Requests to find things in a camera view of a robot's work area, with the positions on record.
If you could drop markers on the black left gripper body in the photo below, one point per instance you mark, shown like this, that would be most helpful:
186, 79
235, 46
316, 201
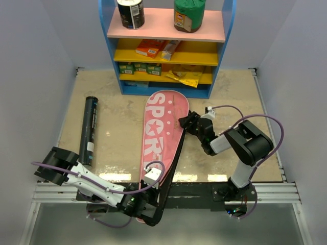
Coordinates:
150, 195

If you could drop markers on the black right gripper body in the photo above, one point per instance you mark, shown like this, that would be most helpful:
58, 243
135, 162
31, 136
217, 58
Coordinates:
192, 127

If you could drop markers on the pink sport racket bag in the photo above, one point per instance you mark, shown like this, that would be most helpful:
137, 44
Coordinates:
163, 139

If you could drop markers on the black shuttlecock tube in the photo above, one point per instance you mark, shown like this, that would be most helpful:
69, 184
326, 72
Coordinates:
87, 145

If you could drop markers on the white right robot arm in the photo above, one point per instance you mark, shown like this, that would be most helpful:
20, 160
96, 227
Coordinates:
248, 142

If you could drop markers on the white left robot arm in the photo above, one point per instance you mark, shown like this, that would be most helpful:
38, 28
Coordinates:
62, 167

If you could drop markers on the teal tissue pack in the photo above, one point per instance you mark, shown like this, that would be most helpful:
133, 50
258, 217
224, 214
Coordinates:
141, 84

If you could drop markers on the yellow snack bag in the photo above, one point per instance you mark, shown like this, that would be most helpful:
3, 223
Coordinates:
189, 78

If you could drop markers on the green box right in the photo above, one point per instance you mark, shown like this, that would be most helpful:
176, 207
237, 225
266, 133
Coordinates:
154, 69

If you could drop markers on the green box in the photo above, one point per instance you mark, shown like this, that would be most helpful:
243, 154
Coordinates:
126, 68
140, 67
154, 69

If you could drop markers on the brown snack packet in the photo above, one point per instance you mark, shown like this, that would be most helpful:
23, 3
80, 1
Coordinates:
169, 49

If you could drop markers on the blue shelf unit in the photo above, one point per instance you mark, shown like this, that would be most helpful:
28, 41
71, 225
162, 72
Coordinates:
179, 48

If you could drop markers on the green box middle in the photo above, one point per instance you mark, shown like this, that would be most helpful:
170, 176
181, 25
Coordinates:
140, 67

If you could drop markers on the orange box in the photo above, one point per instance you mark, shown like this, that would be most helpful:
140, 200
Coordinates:
150, 47

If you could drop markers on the green box left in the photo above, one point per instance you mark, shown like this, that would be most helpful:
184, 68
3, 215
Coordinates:
126, 68

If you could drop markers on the green wrapped jar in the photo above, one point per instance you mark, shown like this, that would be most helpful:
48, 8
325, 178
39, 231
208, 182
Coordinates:
188, 15

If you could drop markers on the black white can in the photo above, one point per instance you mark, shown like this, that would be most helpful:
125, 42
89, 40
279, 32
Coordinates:
131, 13

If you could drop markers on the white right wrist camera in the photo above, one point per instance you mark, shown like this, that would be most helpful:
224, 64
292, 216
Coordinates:
209, 113

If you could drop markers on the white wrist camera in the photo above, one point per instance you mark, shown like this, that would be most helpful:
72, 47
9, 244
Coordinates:
209, 113
152, 175

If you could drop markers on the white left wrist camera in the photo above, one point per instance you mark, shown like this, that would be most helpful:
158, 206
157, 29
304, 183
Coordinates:
152, 175

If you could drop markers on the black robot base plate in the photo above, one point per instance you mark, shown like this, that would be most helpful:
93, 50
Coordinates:
201, 195

